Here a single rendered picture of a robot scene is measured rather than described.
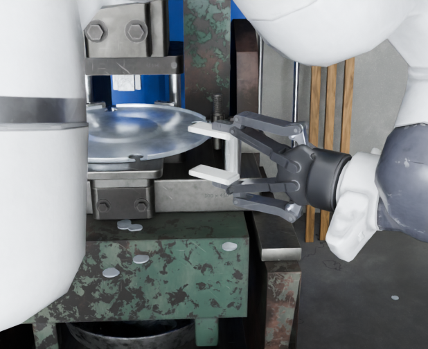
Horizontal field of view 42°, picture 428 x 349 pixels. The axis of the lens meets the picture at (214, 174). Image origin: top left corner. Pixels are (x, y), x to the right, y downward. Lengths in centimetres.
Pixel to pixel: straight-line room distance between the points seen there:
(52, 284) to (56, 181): 5
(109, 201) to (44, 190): 63
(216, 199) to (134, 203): 14
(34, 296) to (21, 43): 11
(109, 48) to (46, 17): 62
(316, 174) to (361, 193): 6
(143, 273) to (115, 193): 13
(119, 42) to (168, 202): 26
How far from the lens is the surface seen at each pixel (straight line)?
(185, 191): 90
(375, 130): 236
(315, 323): 176
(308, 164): 70
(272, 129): 71
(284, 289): 83
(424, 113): 57
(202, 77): 117
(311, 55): 42
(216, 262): 86
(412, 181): 55
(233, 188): 77
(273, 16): 40
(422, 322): 185
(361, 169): 66
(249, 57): 126
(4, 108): 24
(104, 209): 88
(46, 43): 26
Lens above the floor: 105
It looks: 22 degrees down
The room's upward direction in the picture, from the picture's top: straight up
